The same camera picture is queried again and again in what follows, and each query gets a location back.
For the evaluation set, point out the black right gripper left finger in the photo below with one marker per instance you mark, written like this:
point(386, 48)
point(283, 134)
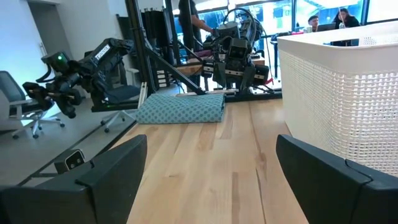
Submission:
point(93, 199)

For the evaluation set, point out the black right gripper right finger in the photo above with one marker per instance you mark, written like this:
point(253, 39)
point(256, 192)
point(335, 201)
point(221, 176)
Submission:
point(335, 193)

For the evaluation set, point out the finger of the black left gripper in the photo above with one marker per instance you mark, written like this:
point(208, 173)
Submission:
point(219, 74)
point(247, 79)

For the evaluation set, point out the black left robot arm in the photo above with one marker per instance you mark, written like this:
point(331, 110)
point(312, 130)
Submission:
point(228, 31)

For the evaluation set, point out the white perforated plastic basket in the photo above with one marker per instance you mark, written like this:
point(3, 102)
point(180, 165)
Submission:
point(342, 93)

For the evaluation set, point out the wooden background table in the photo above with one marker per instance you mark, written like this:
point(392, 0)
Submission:
point(189, 69)

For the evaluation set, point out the teal patterned fabric pad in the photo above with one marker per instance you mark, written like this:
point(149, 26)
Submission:
point(180, 109)

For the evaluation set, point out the person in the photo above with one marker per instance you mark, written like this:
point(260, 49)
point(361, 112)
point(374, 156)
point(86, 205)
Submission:
point(186, 18)
point(314, 22)
point(346, 20)

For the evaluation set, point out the black equipment rack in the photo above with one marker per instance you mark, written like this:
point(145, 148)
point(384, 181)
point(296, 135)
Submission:
point(155, 37)

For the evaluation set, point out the dark laptop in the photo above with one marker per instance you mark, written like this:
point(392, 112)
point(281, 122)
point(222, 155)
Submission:
point(326, 27)

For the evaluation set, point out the blue seat office chair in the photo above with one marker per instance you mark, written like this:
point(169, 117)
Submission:
point(122, 93)

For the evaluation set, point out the grey office chair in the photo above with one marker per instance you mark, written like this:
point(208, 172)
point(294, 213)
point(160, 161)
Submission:
point(9, 90)

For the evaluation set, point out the grey door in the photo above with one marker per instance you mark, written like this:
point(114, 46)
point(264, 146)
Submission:
point(46, 28)

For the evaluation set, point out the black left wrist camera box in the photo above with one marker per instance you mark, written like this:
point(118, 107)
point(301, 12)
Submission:
point(238, 49)

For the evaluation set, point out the grey table-level camera box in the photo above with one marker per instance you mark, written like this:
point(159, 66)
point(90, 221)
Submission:
point(70, 160)

